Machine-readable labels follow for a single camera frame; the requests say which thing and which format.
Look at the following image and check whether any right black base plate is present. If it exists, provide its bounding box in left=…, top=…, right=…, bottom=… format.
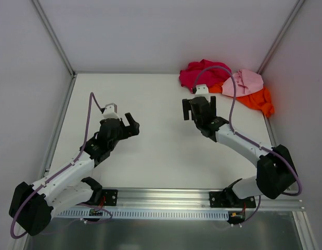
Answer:
left=209, top=191, right=256, bottom=208

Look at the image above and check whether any white slotted cable duct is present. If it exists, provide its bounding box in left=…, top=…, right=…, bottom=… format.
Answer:
left=57, top=207, right=229, bottom=221

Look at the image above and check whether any magenta t shirt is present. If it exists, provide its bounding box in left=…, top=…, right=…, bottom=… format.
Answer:
left=179, top=59, right=231, bottom=93

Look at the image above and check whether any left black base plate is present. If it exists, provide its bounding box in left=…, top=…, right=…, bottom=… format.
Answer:
left=89, top=189, right=118, bottom=207

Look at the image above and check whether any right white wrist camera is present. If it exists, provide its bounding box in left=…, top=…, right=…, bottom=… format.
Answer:
left=192, top=84, right=209, bottom=96

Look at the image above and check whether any orange t shirt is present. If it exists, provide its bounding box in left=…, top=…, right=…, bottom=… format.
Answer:
left=209, top=82, right=275, bottom=118

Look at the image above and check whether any left aluminium frame post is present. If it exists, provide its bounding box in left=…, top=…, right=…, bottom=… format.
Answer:
left=30, top=0, right=75, bottom=78

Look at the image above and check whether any aluminium frame post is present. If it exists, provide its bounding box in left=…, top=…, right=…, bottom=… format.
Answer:
left=257, top=0, right=306, bottom=75
left=30, top=0, right=75, bottom=78

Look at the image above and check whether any aluminium mounting rail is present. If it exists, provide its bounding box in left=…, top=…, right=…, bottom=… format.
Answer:
left=115, top=187, right=305, bottom=211

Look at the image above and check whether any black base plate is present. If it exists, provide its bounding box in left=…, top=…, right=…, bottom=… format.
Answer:
left=89, top=189, right=118, bottom=207
left=209, top=191, right=256, bottom=208

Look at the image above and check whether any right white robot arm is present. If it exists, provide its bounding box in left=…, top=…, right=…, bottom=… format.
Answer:
left=182, top=96, right=302, bottom=207

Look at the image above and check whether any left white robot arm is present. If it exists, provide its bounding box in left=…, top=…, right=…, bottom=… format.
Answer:
left=9, top=113, right=140, bottom=239

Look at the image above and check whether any pink t shirt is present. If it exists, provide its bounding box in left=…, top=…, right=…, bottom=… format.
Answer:
left=222, top=69, right=264, bottom=97

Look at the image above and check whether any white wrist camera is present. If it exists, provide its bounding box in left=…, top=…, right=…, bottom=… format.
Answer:
left=192, top=84, right=209, bottom=96
left=102, top=103, right=120, bottom=119

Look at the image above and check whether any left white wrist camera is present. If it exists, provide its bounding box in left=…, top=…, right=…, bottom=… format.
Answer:
left=102, top=103, right=120, bottom=119

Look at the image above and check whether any right aluminium frame post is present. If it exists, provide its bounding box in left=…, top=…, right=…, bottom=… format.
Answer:
left=257, top=0, right=306, bottom=75

